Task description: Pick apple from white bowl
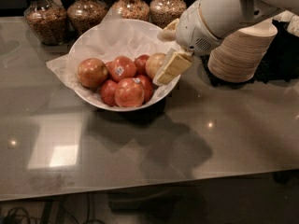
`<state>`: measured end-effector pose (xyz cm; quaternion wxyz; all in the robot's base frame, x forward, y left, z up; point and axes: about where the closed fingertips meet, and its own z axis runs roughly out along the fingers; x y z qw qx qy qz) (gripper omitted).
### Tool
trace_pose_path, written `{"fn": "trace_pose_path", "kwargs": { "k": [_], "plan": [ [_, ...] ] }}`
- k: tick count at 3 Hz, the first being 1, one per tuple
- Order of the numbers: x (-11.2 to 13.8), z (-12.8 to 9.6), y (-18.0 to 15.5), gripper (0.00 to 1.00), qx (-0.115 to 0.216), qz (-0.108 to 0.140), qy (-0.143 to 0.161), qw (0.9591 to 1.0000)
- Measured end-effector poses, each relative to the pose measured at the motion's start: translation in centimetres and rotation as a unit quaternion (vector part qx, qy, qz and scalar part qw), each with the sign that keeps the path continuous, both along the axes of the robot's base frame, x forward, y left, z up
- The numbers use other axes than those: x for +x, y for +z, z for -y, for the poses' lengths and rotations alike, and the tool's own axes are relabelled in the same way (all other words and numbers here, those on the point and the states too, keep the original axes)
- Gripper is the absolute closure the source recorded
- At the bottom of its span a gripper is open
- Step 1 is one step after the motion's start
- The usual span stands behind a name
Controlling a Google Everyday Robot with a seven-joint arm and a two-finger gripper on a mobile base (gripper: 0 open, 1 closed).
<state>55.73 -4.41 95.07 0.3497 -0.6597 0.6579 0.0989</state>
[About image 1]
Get glass jar of granola left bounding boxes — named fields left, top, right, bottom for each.
left=24, top=0, right=70, bottom=46

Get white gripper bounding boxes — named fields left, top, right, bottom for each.
left=153, top=0, right=222, bottom=86

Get black mat under bowls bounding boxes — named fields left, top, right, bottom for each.
left=202, top=20, right=299, bottom=87

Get red apple front with sticker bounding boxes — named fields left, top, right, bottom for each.
left=115, top=77, right=145, bottom=107

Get red apple far left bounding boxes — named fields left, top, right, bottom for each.
left=77, top=58, right=108, bottom=89

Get small red apple front left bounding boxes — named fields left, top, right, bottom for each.
left=100, top=79, right=117, bottom=106

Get red apple with sticker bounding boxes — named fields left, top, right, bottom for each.
left=108, top=56, right=137, bottom=82
left=115, top=77, right=145, bottom=107

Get red apple with sticker centre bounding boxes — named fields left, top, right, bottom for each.
left=108, top=56, right=137, bottom=82

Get glass jar of cereal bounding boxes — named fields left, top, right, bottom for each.
left=112, top=0, right=150, bottom=21
left=67, top=0, right=108, bottom=35

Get red apple front right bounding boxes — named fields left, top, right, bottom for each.
left=136, top=75, right=153, bottom=103

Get white paper bowl liner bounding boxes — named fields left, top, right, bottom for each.
left=47, top=14, right=178, bottom=105

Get yellowish red apple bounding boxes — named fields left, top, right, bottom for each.
left=145, top=53, right=165, bottom=79

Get white ceramic bowl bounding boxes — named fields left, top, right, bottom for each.
left=66, top=19, right=178, bottom=111

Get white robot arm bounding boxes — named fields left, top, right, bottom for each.
left=153, top=0, right=299, bottom=86

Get black cables under table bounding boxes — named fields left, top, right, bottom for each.
left=0, top=193, right=107, bottom=224

